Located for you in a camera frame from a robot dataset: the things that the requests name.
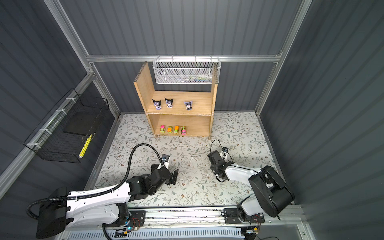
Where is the pink green toy truck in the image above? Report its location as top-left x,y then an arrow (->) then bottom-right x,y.
181,126 -> 187,135

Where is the pink green toy car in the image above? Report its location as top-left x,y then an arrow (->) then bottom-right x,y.
160,125 -> 166,134

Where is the black purple figurine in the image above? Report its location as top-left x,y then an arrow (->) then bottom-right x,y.
184,101 -> 193,111
152,100 -> 162,110
165,98 -> 174,109

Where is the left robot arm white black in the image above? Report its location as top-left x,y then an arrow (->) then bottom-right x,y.
26,152 -> 179,239

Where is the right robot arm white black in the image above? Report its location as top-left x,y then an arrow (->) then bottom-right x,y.
208,151 -> 295,223

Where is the wooden two-tier shelf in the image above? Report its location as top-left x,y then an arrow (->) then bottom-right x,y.
134,62 -> 218,137

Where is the yellow green marker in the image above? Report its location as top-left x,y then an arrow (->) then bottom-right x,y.
79,135 -> 93,159

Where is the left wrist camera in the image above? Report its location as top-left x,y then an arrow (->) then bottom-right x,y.
161,154 -> 170,169

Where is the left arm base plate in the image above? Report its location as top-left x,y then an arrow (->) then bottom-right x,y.
118,211 -> 147,229

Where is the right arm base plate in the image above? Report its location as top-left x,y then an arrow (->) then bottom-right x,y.
221,208 -> 265,224

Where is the aluminium rail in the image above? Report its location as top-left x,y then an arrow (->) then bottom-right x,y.
89,204 -> 304,229

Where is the white ribbed cable duct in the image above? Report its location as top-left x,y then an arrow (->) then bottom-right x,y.
67,226 -> 246,240

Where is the white wire mesh basket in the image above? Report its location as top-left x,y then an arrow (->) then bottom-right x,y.
153,59 -> 222,85

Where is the black wire basket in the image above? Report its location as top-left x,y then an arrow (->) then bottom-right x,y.
24,91 -> 110,164

